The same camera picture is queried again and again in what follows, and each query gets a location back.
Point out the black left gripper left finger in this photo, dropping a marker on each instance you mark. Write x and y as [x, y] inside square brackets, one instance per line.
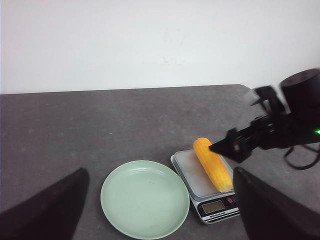
[51, 214]

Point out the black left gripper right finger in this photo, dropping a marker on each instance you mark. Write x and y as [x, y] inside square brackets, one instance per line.
[268, 214]

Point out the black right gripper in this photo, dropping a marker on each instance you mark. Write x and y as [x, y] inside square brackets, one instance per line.
[275, 129]

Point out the yellow corn cob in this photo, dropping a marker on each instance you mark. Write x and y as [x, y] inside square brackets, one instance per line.
[213, 165]

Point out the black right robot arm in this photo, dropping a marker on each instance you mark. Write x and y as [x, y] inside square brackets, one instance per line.
[302, 95]

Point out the silver digital kitchen scale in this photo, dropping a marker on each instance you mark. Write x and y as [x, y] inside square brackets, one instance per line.
[211, 205]

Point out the light green plate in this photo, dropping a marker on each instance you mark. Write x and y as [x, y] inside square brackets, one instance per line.
[144, 200]

